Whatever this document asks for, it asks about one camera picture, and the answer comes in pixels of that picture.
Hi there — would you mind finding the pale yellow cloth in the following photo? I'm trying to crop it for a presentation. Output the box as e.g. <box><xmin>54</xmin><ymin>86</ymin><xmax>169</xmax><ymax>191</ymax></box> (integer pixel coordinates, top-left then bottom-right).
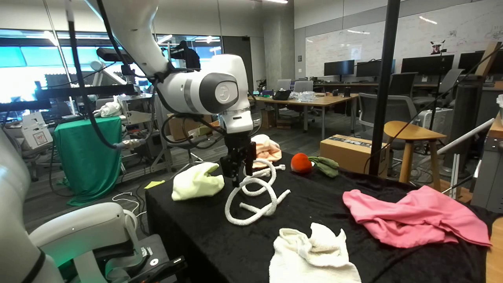
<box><xmin>172</xmin><ymin>161</ymin><xmax>226</xmax><ymax>201</ymax></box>

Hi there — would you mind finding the round wooden stool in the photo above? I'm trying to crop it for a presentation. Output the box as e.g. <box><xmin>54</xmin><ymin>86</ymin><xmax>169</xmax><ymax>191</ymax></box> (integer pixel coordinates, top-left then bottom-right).
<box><xmin>384</xmin><ymin>120</ymin><xmax>446</xmax><ymax>188</ymax></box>

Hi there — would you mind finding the black table cloth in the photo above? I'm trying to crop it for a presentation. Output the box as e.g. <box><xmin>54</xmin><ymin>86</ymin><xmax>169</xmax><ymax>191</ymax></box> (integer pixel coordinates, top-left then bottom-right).
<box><xmin>145</xmin><ymin>155</ymin><xmax>497</xmax><ymax>283</ymax></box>

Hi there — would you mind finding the cardboard box on chair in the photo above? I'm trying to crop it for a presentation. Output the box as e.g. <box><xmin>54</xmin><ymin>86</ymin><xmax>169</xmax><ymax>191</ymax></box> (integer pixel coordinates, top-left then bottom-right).
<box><xmin>167</xmin><ymin>114</ymin><xmax>218</xmax><ymax>141</ymax></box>

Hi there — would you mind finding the green draped cloth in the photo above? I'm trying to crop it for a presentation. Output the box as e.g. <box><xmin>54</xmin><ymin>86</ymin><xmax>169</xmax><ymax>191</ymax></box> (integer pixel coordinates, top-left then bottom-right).
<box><xmin>54</xmin><ymin>119</ymin><xmax>122</xmax><ymax>205</ymax></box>

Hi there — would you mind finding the black vertical pole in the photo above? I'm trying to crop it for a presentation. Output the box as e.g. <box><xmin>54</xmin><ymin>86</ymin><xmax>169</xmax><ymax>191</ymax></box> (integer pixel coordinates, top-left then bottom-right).
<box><xmin>370</xmin><ymin>0</ymin><xmax>402</xmax><ymax>175</ymax></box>

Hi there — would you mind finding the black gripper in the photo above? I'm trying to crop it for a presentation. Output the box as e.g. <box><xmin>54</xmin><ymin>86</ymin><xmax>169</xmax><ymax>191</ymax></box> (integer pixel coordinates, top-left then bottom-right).
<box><xmin>221</xmin><ymin>131</ymin><xmax>257</xmax><ymax>186</ymax></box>

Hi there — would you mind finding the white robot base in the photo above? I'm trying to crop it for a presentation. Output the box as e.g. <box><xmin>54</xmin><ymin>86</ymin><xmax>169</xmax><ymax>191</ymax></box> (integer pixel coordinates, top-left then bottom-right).
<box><xmin>21</xmin><ymin>201</ymin><xmax>186</xmax><ymax>283</ymax></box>

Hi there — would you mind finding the pink cloth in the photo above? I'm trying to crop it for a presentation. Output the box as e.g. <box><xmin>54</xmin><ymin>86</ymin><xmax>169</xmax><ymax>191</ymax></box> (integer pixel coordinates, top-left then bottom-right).
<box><xmin>343</xmin><ymin>185</ymin><xmax>491</xmax><ymax>248</ymax></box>

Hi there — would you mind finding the green plush vegetable toy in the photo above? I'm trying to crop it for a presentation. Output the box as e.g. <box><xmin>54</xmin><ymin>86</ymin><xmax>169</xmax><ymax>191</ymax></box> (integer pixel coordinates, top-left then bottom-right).
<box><xmin>312</xmin><ymin>155</ymin><xmax>340</xmax><ymax>177</ymax></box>

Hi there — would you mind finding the wooden office table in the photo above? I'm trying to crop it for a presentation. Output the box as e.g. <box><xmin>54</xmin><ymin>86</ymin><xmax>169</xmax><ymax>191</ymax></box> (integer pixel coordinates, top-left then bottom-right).
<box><xmin>257</xmin><ymin>92</ymin><xmax>359</xmax><ymax>139</ymax></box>

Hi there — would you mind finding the cardboard box on floor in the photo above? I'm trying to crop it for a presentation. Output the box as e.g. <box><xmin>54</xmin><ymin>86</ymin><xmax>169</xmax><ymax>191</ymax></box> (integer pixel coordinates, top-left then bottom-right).
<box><xmin>320</xmin><ymin>133</ymin><xmax>373</xmax><ymax>174</ymax></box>

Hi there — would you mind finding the peach folded towel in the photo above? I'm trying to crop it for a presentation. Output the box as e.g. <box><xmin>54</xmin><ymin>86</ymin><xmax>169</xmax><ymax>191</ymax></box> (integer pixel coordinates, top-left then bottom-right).
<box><xmin>252</xmin><ymin>133</ymin><xmax>282</xmax><ymax>168</ymax></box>

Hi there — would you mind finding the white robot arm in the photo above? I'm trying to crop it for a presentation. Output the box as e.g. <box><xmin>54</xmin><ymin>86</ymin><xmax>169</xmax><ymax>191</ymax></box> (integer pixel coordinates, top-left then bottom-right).
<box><xmin>0</xmin><ymin>0</ymin><xmax>255</xmax><ymax>283</ymax></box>

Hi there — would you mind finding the red plush tomato toy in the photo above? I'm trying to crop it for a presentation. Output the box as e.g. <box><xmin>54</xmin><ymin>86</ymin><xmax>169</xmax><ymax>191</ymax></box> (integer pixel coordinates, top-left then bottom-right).
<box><xmin>292</xmin><ymin>152</ymin><xmax>314</xmax><ymax>174</ymax></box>

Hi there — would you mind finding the white towel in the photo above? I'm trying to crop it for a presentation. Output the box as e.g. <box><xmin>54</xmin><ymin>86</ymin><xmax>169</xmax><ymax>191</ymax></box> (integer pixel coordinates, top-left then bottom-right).
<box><xmin>270</xmin><ymin>221</ymin><xmax>362</xmax><ymax>283</ymax></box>

